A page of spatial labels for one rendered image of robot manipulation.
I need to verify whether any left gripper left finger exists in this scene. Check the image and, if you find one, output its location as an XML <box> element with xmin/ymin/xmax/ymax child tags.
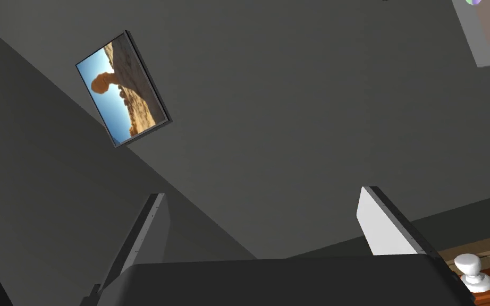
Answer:
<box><xmin>98</xmin><ymin>193</ymin><xmax>171</xmax><ymax>294</ymax></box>

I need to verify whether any framed desert landscape picture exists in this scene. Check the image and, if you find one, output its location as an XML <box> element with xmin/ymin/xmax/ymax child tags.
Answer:
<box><xmin>75</xmin><ymin>29</ymin><xmax>173</xmax><ymax>149</ymax></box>

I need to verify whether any white round door knob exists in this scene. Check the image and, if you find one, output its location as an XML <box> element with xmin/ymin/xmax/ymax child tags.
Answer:
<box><xmin>454</xmin><ymin>253</ymin><xmax>490</xmax><ymax>294</ymax></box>

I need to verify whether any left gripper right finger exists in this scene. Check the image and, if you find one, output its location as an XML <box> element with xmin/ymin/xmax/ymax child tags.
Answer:
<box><xmin>356</xmin><ymin>185</ymin><xmax>441</xmax><ymax>258</ymax></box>

